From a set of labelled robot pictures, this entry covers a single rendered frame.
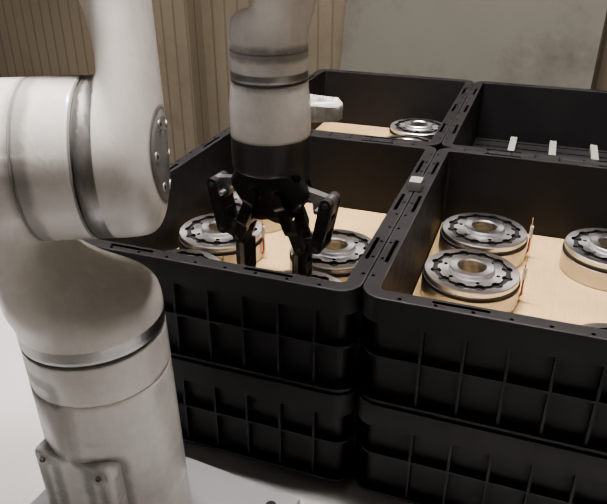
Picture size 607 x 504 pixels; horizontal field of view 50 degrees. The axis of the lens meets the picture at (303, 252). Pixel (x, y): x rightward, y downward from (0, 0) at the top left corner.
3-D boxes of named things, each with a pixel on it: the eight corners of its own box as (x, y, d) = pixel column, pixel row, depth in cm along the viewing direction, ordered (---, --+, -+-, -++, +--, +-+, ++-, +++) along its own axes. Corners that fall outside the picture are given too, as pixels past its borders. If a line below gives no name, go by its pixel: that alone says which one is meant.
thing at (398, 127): (437, 141, 112) (437, 137, 112) (381, 132, 117) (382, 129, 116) (454, 125, 120) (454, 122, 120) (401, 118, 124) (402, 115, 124)
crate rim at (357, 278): (356, 318, 55) (357, 294, 53) (56, 260, 64) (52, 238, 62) (437, 163, 88) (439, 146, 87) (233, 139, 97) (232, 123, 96)
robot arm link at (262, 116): (346, 118, 66) (348, 54, 63) (296, 152, 57) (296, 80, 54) (266, 107, 69) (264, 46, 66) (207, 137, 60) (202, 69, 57)
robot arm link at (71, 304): (-92, 105, 31) (-4, 390, 39) (111, 98, 31) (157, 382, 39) (-17, 61, 39) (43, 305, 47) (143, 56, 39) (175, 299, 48)
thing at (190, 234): (245, 257, 75) (245, 252, 75) (164, 246, 77) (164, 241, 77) (273, 221, 83) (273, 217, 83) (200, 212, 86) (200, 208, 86)
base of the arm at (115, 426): (147, 577, 46) (107, 384, 37) (42, 535, 49) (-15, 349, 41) (213, 480, 53) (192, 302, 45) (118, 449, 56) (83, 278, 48)
